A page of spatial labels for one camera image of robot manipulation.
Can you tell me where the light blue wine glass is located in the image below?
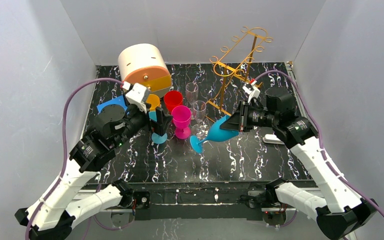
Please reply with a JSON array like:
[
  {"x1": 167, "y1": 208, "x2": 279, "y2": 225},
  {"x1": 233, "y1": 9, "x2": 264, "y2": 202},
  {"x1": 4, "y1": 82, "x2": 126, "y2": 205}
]
[{"x1": 149, "y1": 111, "x2": 168, "y2": 145}]

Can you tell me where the teal wine glass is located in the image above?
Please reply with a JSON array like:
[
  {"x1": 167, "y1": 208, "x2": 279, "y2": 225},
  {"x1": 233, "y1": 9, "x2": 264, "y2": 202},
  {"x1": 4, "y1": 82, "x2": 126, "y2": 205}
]
[{"x1": 189, "y1": 115, "x2": 239, "y2": 154}]

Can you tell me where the magenta wine glass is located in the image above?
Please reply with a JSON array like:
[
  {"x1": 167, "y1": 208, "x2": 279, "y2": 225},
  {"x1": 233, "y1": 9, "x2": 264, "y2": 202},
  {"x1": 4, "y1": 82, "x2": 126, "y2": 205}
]
[{"x1": 171, "y1": 105, "x2": 192, "y2": 140}]

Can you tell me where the yellow wine glass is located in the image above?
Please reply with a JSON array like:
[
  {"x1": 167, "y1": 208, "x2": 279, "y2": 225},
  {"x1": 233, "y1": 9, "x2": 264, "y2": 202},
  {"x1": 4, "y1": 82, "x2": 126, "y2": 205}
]
[{"x1": 146, "y1": 93, "x2": 161, "y2": 112}]

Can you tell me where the red wine glass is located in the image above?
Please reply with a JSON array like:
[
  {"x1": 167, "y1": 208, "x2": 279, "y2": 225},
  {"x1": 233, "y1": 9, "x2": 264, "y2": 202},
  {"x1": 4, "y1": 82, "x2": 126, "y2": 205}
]
[{"x1": 163, "y1": 90, "x2": 183, "y2": 114}]

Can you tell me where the clear wine glass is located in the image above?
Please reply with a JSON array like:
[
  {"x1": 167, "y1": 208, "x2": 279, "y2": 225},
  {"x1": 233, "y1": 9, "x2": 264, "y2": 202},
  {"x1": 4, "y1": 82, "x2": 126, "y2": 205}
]
[
  {"x1": 192, "y1": 100, "x2": 207, "y2": 138},
  {"x1": 185, "y1": 82, "x2": 199, "y2": 112}
]

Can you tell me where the white cylindrical drawer box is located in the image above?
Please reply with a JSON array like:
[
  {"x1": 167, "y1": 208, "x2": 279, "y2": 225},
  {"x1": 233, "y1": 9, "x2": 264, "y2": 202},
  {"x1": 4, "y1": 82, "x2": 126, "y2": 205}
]
[{"x1": 117, "y1": 43, "x2": 173, "y2": 98}]

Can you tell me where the gold wire glass rack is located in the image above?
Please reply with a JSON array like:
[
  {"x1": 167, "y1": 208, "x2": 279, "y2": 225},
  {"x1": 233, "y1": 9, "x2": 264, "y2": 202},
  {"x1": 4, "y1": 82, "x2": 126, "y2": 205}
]
[{"x1": 206, "y1": 26, "x2": 273, "y2": 116}]

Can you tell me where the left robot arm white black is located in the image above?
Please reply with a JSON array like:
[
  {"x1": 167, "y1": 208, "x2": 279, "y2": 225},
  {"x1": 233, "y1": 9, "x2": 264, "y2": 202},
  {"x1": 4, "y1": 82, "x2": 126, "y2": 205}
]
[{"x1": 15, "y1": 104, "x2": 173, "y2": 240}]

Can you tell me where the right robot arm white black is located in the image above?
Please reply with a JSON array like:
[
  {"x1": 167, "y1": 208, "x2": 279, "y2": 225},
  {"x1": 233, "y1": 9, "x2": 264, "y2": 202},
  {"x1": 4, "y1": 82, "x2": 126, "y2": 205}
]
[{"x1": 220, "y1": 91, "x2": 377, "y2": 240}]

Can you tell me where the blue flat sheet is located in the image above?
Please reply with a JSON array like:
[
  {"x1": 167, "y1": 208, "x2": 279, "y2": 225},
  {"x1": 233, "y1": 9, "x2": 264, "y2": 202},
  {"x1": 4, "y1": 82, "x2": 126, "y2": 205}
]
[{"x1": 96, "y1": 95, "x2": 130, "y2": 115}]

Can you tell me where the white oblong case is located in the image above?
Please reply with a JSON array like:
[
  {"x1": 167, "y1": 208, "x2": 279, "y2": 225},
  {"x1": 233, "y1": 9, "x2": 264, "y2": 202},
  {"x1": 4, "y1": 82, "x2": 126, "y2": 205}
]
[{"x1": 263, "y1": 134, "x2": 285, "y2": 145}]

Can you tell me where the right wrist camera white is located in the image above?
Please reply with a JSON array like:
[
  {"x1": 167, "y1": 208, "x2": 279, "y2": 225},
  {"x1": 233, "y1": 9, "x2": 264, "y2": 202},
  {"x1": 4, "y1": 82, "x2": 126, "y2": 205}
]
[{"x1": 242, "y1": 78, "x2": 261, "y2": 104}]

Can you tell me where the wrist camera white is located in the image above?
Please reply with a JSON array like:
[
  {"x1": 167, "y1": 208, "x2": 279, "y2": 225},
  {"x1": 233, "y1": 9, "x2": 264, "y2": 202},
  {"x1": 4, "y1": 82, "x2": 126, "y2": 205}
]
[
  {"x1": 242, "y1": 78, "x2": 261, "y2": 104},
  {"x1": 122, "y1": 81, "x2": 150, "y2": 114}
]

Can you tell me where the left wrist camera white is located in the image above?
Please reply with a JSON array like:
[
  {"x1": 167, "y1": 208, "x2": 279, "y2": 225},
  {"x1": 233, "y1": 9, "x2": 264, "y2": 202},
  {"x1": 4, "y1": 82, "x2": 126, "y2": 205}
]
[{"x1": 122, "y1": 81, "x2": 150, "y2": 114}]

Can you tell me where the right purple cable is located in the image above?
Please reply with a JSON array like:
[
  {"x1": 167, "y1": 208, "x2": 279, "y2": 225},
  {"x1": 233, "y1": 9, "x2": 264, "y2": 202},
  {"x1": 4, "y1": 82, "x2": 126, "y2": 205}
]
[{"x1": 253, "y1": 69, "x2": 384, "y2": 240}]

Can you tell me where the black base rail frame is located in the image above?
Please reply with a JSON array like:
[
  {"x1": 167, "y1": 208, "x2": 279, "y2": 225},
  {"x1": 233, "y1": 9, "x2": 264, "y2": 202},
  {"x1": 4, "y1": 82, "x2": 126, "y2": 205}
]
[{"x1": 51, "y1": 180, "x2": 299, "y2": 229}]

